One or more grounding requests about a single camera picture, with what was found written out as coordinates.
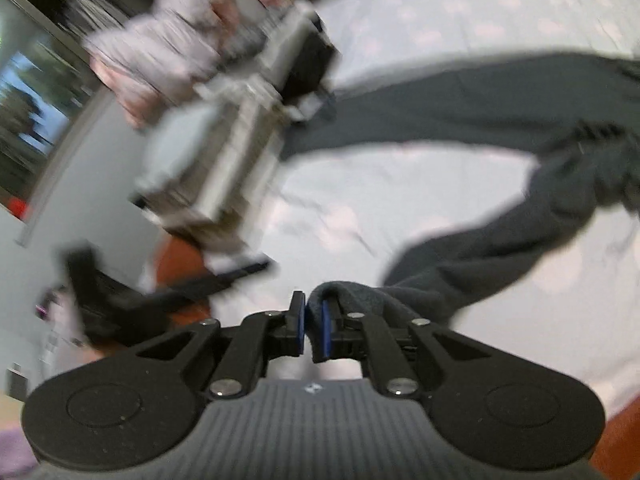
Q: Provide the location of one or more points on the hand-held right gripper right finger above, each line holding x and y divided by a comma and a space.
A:
326, 331

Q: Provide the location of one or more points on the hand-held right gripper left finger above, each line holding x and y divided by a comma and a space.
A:
298, 324

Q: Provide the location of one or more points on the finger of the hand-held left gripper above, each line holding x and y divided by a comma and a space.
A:
310, 60

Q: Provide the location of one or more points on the dark grey pants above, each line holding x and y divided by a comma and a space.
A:
450, 105

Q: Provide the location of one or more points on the person's left forearm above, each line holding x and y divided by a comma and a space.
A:
150, 50

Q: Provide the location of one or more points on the dotted pale bed sheet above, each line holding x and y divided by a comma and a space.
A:
400, 185

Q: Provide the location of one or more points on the black stand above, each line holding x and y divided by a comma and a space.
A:
115, 305

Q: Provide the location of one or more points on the window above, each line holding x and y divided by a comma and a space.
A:
25, 125

